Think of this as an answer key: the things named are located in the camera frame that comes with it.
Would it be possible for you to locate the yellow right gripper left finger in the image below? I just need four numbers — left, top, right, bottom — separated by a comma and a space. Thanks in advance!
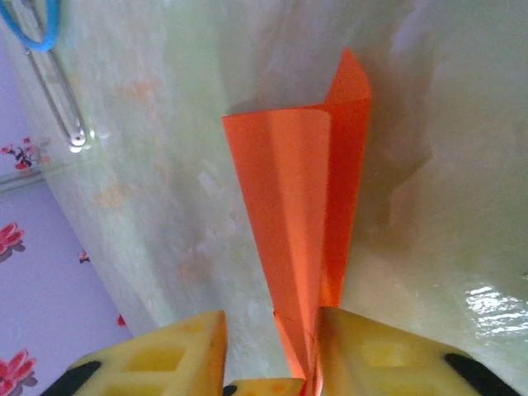
40, 309, 228, 396

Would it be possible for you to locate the orange paper sheet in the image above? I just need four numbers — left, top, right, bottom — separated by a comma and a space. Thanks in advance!
221, 47, 373, 396

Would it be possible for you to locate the thin aluminium base strip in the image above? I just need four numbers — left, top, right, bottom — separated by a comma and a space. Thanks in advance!
0, 171, 45, 195

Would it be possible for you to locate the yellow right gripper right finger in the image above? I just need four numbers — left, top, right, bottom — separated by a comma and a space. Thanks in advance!
317, 307, 521, 396

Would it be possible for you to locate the blue tube stethoscope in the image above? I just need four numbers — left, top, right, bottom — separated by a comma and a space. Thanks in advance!
0, 0, 97, 154

